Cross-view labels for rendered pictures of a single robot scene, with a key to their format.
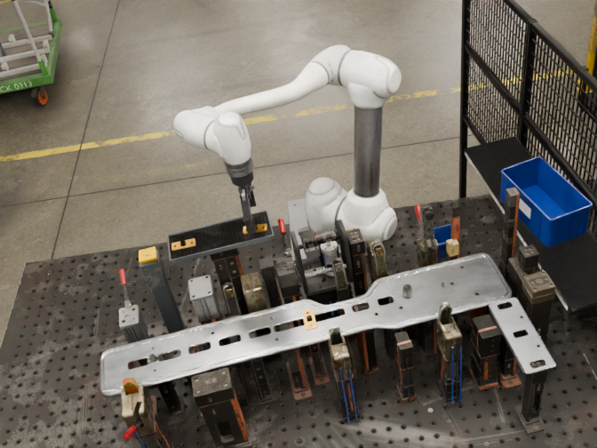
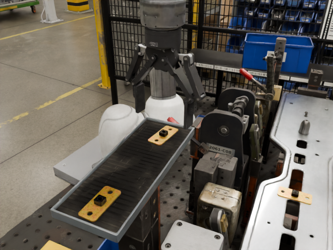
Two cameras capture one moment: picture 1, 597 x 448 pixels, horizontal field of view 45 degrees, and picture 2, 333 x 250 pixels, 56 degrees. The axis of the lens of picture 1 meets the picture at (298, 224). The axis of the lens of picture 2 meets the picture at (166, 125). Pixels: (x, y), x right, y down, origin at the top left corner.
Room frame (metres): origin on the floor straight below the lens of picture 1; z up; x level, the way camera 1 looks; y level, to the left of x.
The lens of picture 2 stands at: (1.58, 0.72, 1.58)
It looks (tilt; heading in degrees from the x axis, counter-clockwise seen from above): 31 degrees down; 299
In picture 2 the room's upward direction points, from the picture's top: straight up
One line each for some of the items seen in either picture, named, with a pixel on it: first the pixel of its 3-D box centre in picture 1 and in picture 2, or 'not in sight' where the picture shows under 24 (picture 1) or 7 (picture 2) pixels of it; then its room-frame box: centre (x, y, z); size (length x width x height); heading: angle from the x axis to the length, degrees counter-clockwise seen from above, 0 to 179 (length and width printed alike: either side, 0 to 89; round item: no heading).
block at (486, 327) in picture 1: (484, 352); not in sight; (1.44, -0.53, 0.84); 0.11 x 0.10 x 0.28; 5
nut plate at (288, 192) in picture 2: (309, 318); (295, 193); (1.58, 0.02, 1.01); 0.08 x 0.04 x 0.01; 4
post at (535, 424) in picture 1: (533, 392); not in sight; (1.26, -0.63, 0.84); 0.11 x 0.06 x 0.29; 5
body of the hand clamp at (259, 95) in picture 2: (427, 276); (256, 134); (1.79, -0.43, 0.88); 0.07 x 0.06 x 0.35; 5
